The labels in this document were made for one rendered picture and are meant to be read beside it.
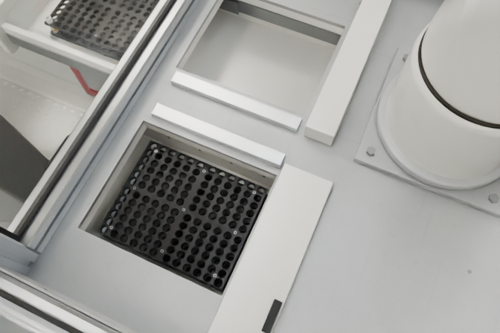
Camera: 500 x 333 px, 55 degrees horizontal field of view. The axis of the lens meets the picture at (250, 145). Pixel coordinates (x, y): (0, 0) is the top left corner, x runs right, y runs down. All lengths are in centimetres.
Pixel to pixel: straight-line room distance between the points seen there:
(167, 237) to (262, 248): 16
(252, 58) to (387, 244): 47
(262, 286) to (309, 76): 46
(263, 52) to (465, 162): 48
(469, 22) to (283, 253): 39
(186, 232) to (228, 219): 7
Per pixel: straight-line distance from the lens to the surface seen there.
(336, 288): 72
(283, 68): 99
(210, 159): 87
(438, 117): 65
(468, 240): 79
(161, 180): 82
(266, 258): 71
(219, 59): 101
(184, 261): 78
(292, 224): 72
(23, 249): 75
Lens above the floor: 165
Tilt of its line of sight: 65 degrees down
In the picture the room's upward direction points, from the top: 4 degrees counter-clockwise
